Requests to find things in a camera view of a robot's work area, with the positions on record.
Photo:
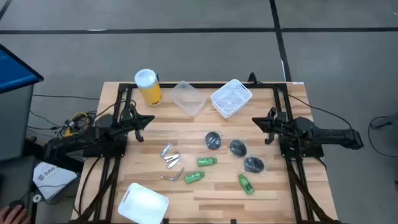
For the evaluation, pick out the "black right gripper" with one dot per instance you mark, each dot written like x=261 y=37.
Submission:
x=267 y=124

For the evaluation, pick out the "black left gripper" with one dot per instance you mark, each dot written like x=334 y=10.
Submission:
x=138 y=121

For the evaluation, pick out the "silver nail clipper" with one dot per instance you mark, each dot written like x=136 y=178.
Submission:
x=174 y=163
x=166 y=150
x=174 y=177
x=172 y=157

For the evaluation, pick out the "green travel bottle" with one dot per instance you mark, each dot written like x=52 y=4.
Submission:
x=246 y=184
x=194 y=177
x=206 y=161

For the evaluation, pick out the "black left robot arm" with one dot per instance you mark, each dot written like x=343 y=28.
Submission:
x=102 y=137

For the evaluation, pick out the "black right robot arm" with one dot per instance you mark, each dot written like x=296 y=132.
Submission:
x=329 y=135

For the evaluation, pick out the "yellow wipes canister white lid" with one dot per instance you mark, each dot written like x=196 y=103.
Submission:
x=150 y=90

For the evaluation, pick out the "black round item in bag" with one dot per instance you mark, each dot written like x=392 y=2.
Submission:
x=213 y=140
x=237 y=147
x=253 y=165

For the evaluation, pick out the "white perforated plastic basket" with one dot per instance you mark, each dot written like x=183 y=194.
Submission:
x=231 y=99

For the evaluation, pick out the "white plastic bin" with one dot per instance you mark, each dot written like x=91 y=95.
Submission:
x=188 y=98

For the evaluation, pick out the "white rectangular tray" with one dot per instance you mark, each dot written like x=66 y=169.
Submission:
x=143 y=203

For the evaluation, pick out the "white printed box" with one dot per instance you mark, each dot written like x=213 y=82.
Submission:
x=53 y=179

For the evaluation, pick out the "white tape roll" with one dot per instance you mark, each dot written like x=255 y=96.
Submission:
x=37 y=198

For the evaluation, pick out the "person's hand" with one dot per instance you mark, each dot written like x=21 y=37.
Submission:
x=12 y=217

